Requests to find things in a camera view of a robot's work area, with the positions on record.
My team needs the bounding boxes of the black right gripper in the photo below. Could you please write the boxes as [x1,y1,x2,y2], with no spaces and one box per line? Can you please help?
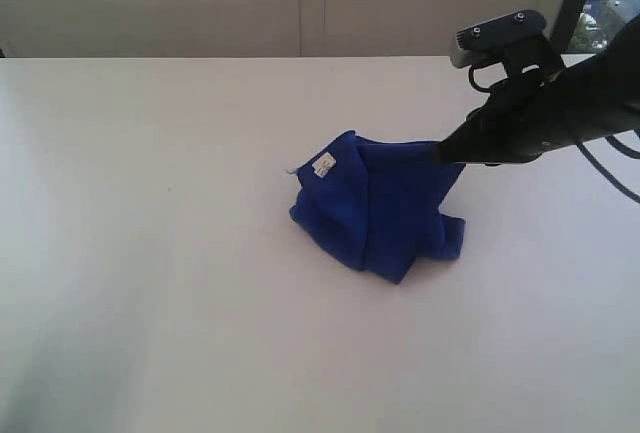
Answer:
[433,18,639,164]

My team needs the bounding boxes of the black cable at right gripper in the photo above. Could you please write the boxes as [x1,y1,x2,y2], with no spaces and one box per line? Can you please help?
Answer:
[467,63,640,199]

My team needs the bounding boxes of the blue towel with white label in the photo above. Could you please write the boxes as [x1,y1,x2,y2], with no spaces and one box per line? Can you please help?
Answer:
[289,130,465,284]

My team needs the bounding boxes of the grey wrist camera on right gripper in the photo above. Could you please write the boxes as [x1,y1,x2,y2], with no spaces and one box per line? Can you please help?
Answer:
[449,9,547,69]

